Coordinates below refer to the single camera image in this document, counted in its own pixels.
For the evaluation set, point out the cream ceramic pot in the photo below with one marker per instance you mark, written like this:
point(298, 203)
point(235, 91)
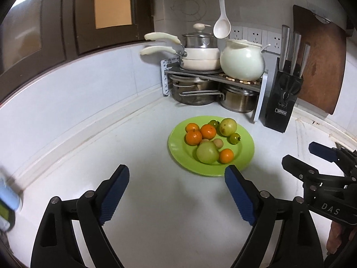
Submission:
point(241, 61)

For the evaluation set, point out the small green tomato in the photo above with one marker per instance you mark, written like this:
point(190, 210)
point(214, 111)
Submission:
point(214, 123)
point(235, 138)

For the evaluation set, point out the dark brown wooden cabinet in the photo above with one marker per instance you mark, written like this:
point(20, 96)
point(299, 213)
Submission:
point(69, 19)

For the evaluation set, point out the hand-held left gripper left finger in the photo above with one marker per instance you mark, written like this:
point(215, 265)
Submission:
point(114, 195)

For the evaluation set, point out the person's right hand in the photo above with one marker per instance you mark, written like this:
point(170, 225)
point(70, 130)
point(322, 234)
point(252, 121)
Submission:
point(334, 237)

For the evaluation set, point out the small tangerine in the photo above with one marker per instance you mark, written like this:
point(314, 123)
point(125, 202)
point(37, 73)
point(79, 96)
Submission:
point(192, 127)

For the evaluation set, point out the orange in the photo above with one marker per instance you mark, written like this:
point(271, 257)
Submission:
point(193, 138)
point(226, 155)
point(208, 131)

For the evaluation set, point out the pale blue blurred object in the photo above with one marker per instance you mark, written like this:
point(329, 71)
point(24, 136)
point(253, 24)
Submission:
point(8, 198)

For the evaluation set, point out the brown kiwi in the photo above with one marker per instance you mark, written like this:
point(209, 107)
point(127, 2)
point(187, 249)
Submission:
point(218, 143)

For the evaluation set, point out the white wall socket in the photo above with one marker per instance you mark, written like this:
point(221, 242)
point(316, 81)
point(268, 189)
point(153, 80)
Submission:
point(274, 40)
point(256, 35)
point(238, 33)

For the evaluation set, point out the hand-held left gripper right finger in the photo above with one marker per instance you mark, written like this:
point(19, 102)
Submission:
point(239, 192)

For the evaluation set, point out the black knife block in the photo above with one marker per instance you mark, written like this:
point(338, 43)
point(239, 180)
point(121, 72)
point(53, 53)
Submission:
point(279, 120)

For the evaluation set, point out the black kitchen scissors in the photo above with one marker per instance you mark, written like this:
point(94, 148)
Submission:
point(286, 96)

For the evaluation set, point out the large green apple front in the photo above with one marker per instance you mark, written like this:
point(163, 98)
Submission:
point(207, 152)

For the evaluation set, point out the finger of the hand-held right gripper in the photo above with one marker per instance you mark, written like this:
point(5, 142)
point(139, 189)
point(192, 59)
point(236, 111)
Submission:
point(295, 167)
point(323, 152)

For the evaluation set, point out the white and grey shelf rack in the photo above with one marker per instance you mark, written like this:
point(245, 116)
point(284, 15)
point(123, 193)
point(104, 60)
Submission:
point(260, 103)

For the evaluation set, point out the wooden bead trivet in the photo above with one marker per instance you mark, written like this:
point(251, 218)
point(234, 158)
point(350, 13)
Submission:
point(231, 79)

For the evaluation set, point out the small brown fruit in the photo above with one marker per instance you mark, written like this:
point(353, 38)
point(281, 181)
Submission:
point(205, 140)

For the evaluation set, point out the round steel pot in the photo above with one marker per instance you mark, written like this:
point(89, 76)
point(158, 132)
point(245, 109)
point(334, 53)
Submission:
point(239, 100)

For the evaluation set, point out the brown wooden cutting board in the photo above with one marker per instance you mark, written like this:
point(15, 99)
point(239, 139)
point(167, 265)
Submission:
point(320, 61)

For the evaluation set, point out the white plastic ladle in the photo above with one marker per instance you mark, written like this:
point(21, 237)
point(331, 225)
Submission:
point(221, 29)

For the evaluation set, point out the green oval plate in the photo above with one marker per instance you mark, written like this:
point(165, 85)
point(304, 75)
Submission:
point(181, 150)

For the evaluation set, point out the steel pot with lid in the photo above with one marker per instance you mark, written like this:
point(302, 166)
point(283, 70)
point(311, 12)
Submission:
point(199, 42)

